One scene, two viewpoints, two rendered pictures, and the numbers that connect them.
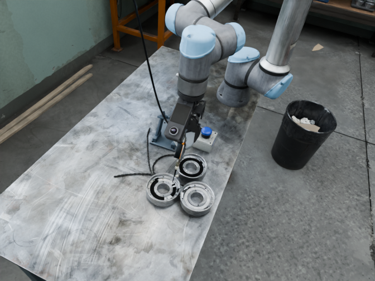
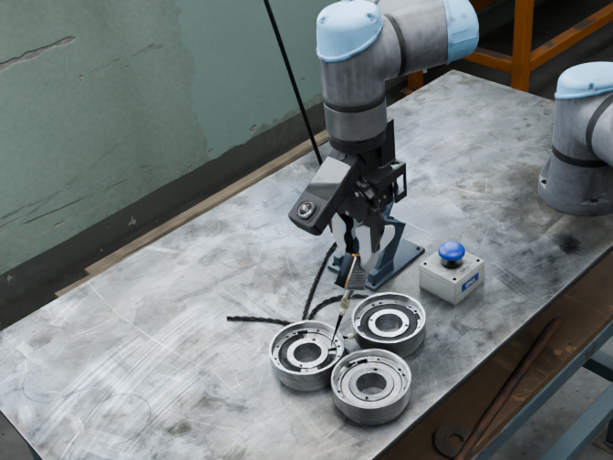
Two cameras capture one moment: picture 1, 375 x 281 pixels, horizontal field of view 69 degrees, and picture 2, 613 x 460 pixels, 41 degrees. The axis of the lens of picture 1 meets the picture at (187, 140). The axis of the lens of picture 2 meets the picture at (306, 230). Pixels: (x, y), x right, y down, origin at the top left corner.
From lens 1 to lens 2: 0.47 m
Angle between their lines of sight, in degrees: 28
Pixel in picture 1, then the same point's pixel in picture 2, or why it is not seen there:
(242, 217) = not seen: outside the picture
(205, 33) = (354, 14)
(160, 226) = (276, 425)
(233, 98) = (569, 190)
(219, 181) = (450, 367)
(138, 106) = not seen: hidden behind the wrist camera
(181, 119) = (326, 187)
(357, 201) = not seen: outside the picture
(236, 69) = (567, 116)
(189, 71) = (330, 87)
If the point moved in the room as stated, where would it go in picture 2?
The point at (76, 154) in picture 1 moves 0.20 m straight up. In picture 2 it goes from (177, 267) to (150, 166)
